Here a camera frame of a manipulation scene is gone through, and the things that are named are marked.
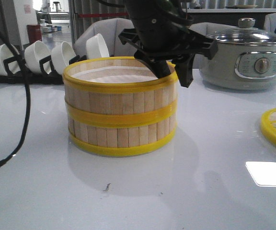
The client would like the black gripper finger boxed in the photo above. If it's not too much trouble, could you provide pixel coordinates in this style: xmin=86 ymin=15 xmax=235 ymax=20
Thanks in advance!
xmin=175 ymin=54 xmax=195 ymax=88
xmin=134 ymin=50 xmax=171 ymax=79

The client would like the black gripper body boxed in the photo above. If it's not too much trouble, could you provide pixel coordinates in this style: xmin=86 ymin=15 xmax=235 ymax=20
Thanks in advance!
xmin=119 ymin=14 xmax=219 ymax=63

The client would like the bamboo steamer tray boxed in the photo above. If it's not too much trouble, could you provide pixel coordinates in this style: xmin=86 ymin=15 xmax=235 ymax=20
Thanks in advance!
xmin=63 ymin=57 xmax=178 ymax=128
xmin=67 ymin=112 xmax=178 ymax=158

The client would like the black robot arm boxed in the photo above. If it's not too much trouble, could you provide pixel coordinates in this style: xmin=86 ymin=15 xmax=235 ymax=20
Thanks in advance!
xmin=119 ymin=0 xmax=218 ymax=87

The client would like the left grey armchair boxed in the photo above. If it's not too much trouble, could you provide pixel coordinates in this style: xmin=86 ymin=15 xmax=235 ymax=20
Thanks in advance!
xmin=73 ymin=18 xmax=136 ymax=57

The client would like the grey electric cooking pot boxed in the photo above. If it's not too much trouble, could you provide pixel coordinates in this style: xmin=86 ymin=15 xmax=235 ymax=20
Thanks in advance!
xmin=199 ymin=43 xmax=276 ymax=90

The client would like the white bowl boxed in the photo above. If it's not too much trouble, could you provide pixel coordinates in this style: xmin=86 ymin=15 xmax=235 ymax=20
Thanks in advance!
xmin=0 ymin=44 xmax=20 ymax=76
xmin=24 ymin=41 xmax=51 ymax=74
xmin=86 ymin=34 xmax=110 ymax=59
xmin=51 ymin=41 xmax=76 ymax=75

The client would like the red barrier belt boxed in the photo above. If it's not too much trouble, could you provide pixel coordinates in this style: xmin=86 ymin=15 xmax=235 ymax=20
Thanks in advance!
xmin=76 ymin=12 xmax=128 ymax=18

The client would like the dark counter cabinet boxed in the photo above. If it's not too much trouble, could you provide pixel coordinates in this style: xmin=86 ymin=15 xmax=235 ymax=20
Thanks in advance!
xmin=187 ymin=8 xmax=276 ymax=28

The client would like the glass pot lid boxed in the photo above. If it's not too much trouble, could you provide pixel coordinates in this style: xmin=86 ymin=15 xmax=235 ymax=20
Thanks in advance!
xmin=208 ymin=18 xmax=276 ymax=46

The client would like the wooden plate on counter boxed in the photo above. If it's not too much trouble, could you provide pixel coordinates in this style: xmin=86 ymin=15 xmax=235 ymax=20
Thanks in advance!
xmin=225 ymin=5 xmax=258 ymax=9

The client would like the red trash bin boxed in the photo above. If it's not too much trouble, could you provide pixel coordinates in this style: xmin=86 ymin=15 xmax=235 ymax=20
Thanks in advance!
xmin=26 ymin=24 xmax=42 ymax=44

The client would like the black dish rack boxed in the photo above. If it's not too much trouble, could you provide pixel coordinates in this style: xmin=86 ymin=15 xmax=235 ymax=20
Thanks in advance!
xmin=0 ymin=55 xmax=87 ymax=85

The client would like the black cable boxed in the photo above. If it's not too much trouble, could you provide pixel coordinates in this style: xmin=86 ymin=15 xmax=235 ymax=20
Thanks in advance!
xmin=0 ymin=12 xmax=31 ymax=179

